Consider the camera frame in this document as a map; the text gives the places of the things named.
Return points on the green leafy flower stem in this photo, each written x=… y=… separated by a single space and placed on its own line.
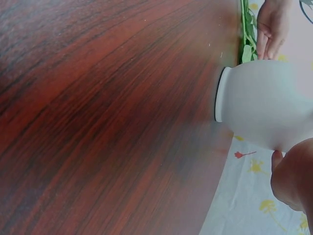
x=246 y=52

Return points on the person's right fingers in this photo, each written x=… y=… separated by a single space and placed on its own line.
x=277 y=160

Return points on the person's left fingers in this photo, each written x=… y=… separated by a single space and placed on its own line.
x=269 y=45

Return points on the white ceramic vase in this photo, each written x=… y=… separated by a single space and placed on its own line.
x=264 y=102

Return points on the person's left hand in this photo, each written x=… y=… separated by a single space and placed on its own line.
x=274 y=22

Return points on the person's right hand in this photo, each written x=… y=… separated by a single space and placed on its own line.
x=296 y=176

